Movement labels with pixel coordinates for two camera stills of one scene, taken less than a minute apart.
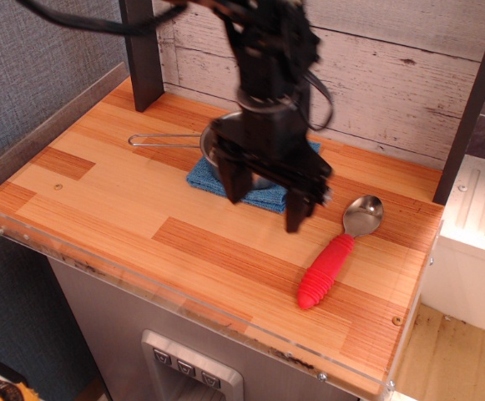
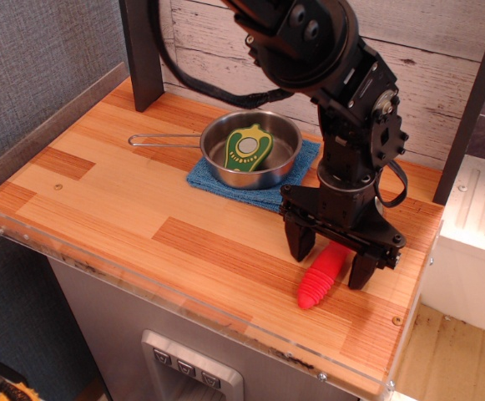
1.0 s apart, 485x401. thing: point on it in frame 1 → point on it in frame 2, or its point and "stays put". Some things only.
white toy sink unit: x=466 y=274 stays put
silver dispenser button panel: x=180 y=373 stays put
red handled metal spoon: x=361 y=215 stays put
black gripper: x=270 y=135 → x=344 y=210
